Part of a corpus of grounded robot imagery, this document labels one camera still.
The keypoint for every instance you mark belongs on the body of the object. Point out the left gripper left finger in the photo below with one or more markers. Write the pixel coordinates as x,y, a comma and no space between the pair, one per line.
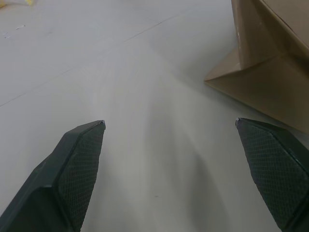
60,174

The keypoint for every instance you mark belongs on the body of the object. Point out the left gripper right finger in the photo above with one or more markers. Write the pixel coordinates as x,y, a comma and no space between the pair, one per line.
272,169

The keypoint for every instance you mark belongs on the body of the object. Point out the brown paper bag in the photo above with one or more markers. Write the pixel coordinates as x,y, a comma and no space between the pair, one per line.
265,60

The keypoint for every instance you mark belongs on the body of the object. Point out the yellow plastic bag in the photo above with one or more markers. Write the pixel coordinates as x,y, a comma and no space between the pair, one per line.
14,3

